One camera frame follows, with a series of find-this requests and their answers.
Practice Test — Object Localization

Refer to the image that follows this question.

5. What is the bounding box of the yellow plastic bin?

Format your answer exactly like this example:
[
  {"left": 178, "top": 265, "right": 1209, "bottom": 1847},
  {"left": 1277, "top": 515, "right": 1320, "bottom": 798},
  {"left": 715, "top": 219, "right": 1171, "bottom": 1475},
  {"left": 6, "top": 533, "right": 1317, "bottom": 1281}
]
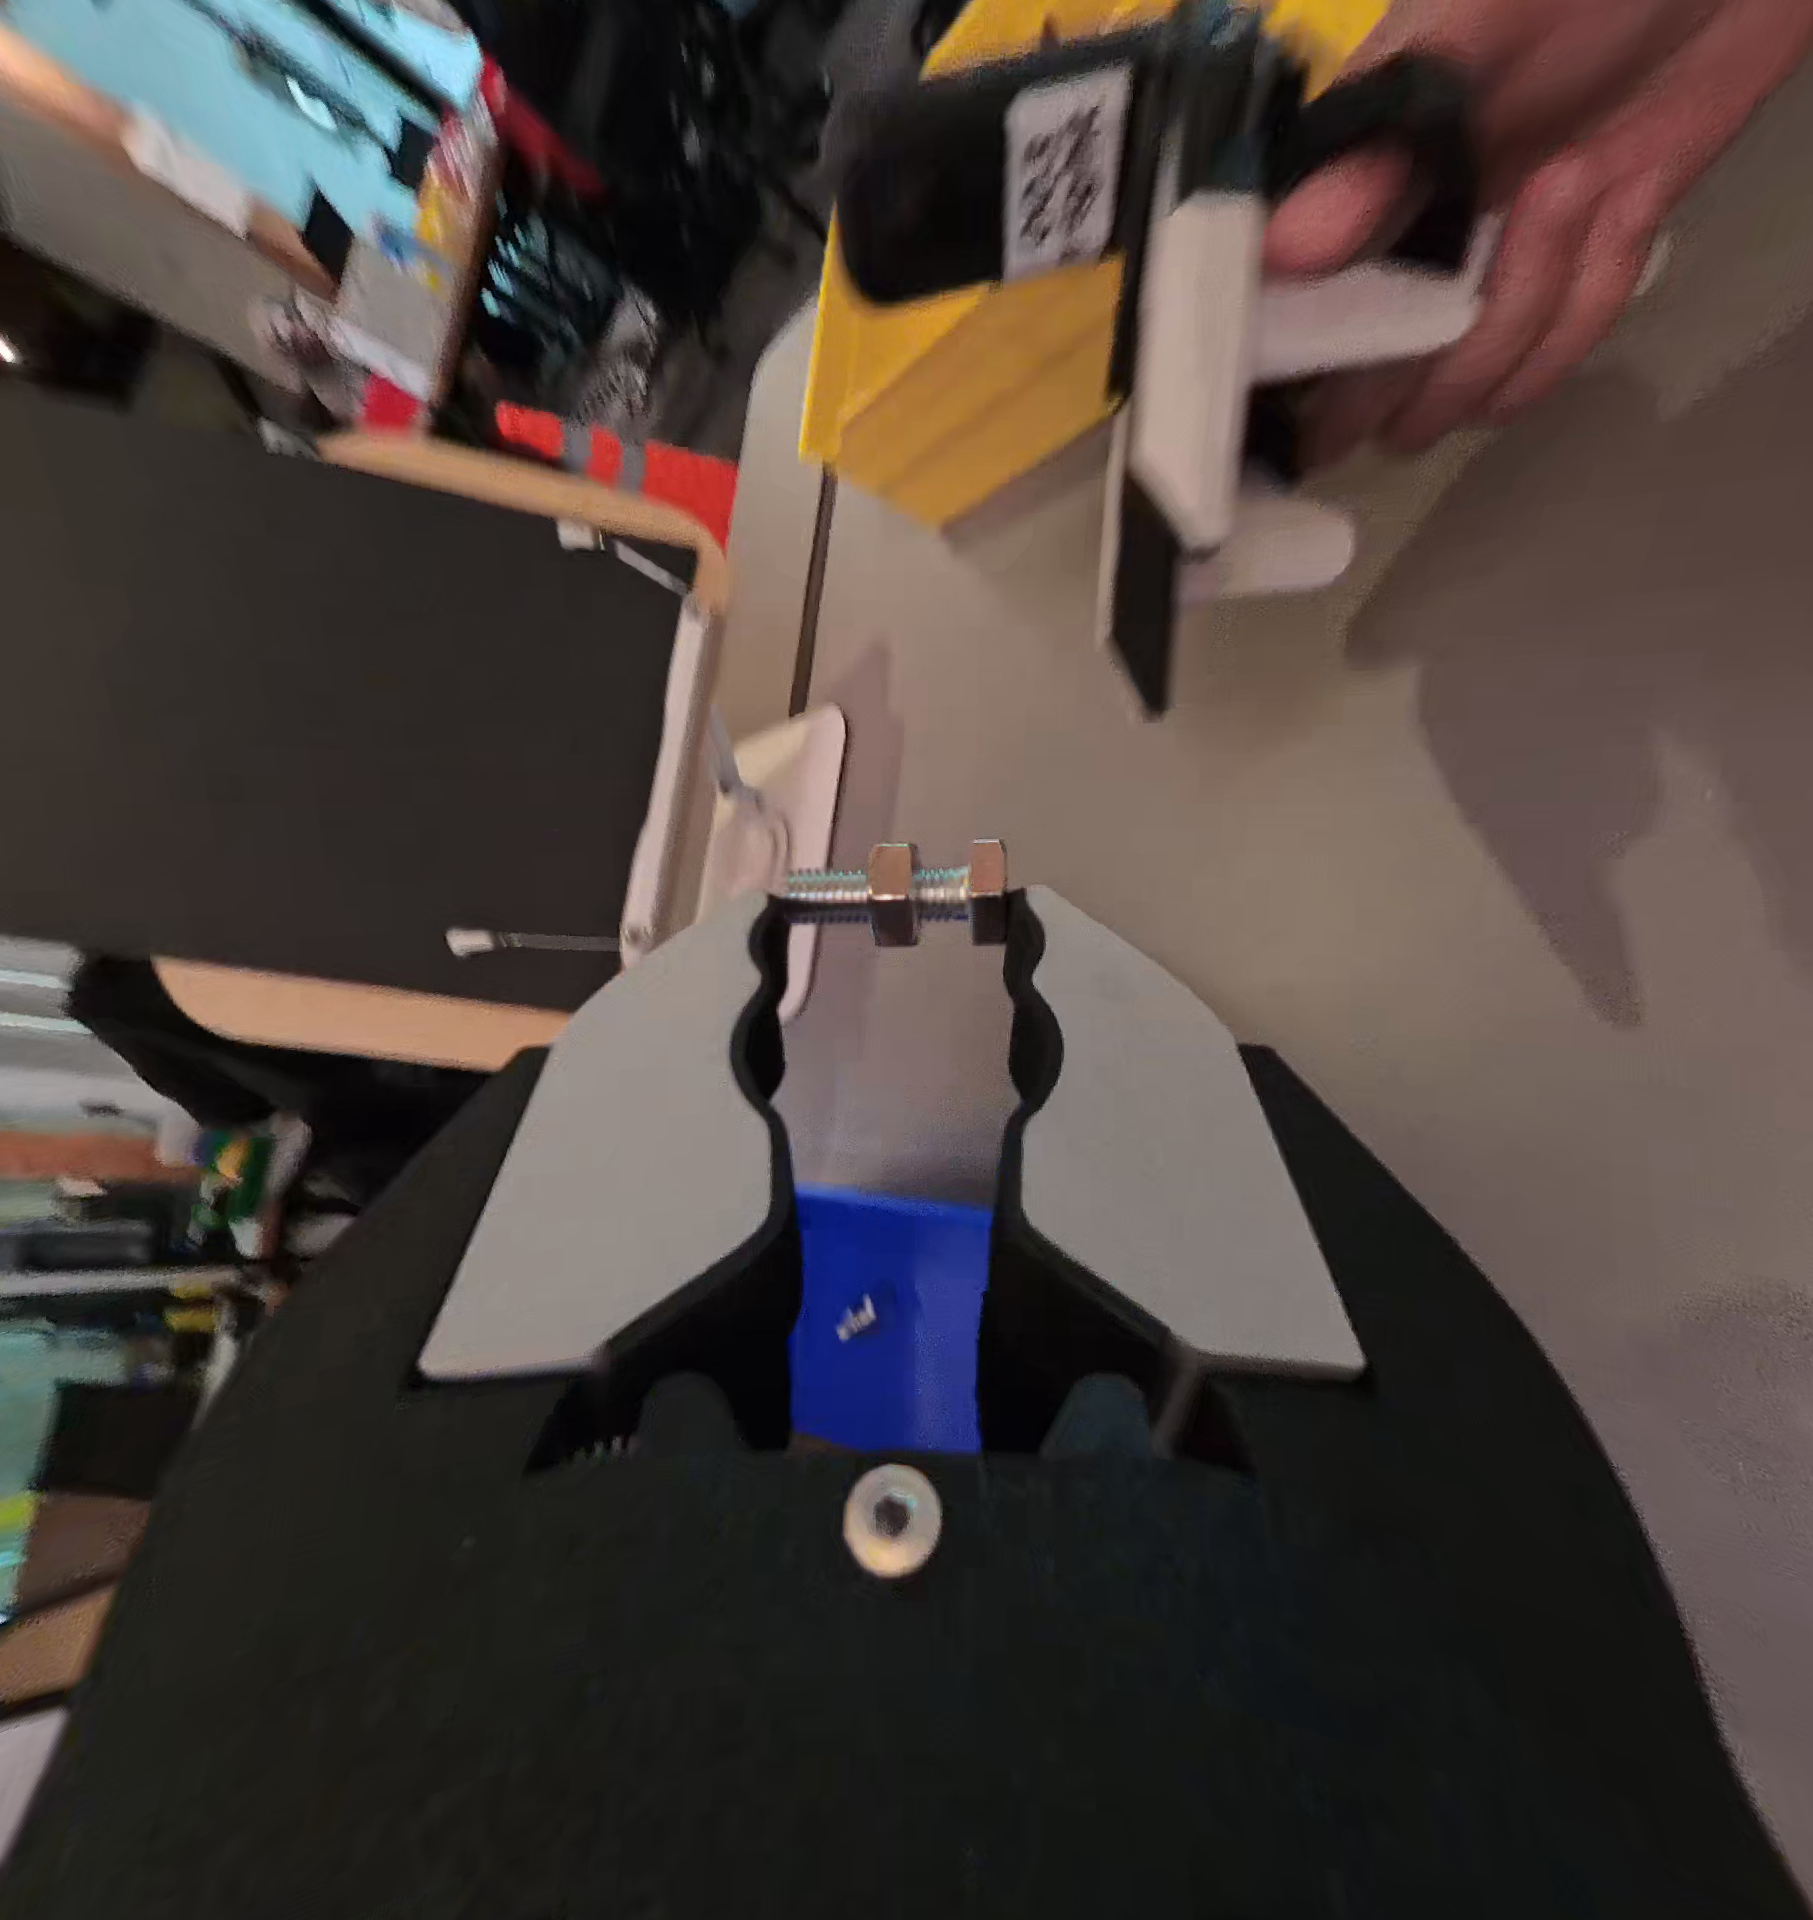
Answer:
[{"left": 797, "top": 0, "right": 1396, "bottom": 531}]

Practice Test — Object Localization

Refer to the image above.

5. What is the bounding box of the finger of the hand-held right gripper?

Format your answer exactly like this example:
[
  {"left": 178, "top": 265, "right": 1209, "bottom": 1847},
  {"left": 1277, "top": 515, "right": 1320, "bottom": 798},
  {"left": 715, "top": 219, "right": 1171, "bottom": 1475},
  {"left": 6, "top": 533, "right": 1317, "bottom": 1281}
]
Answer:
[
  {"left": 1176, "top": 487, "right": 1358, "bottom": 602},
  {"left": 1099, "top": 191, "right": 1486, "bottom": 718}
]

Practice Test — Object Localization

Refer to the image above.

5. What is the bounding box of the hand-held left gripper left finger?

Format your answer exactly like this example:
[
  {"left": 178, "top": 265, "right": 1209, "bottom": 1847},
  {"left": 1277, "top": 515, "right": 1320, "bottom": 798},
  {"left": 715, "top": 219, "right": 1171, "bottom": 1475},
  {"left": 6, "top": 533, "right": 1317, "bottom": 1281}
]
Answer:
[{"left": 418, "top": 893, "right": 800, "bottom": 1381}]

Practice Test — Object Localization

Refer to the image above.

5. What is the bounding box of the blue plastic bin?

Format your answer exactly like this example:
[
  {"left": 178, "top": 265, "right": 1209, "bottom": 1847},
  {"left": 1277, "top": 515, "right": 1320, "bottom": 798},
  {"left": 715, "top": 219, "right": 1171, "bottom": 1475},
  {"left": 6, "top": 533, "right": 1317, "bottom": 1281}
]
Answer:
[{"left": 790, "top": 1185, "right": 995, "bottom": 1455}]

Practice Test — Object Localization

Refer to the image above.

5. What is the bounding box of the person's right hand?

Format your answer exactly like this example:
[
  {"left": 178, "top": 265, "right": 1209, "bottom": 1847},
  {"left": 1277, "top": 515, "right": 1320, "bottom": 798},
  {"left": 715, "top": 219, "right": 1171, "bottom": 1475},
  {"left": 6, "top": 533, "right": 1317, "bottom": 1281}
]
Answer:
[{"left": 1263, "top": 0, "right": 1813, "bottom": 452}]

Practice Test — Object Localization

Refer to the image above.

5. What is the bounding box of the orange traffic cone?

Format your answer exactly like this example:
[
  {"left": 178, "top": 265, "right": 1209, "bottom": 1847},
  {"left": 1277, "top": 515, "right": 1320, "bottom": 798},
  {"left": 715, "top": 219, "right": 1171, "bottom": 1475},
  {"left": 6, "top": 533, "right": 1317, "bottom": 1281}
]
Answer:
[{"left": 489, "top": 400, "right": 739, "bottom": 559}]

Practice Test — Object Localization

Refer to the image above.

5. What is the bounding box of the silver bolt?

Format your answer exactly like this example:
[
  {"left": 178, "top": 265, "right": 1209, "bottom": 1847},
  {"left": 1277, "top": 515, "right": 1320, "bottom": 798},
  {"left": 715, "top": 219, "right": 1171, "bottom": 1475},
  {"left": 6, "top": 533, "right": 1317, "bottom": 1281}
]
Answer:
[{"left": 783, "top": 840, "right": 1013, "bottom": 951}]

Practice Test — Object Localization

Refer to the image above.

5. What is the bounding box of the grey desk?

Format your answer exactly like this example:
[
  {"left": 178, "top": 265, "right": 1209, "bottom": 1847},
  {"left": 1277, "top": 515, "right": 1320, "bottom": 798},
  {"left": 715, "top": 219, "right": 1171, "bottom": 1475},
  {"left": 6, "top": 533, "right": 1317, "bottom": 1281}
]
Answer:
[{"left": 728, "top": 0, "right": 1813, "bottom": 1920}]

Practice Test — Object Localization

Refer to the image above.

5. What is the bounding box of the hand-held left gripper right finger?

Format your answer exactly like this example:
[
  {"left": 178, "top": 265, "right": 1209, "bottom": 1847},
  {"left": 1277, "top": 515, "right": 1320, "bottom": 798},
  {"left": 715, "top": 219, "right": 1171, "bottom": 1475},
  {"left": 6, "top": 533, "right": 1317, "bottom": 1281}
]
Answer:
[{"left": 991, "top": 881, "right": 1368, "bottom": 1381}]

